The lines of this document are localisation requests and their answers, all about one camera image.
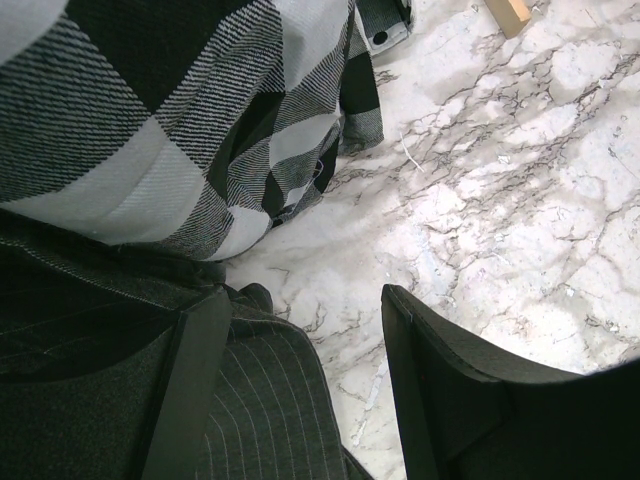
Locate black pinstripe shirt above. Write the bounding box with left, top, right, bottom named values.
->
left=1, top=213, right=367, bottom=479

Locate wooden clothes rack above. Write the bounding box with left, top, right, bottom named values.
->
left=485, top=0, right=531, bottom=39

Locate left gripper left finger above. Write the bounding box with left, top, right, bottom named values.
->
left=1, top=288, right=231, bottom=479

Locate grey plaid shirt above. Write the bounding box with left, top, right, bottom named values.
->
left=1, top=1, right=413, bottom=261

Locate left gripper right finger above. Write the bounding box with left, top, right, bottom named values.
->
left=381, top=284, right=639, bottom=479

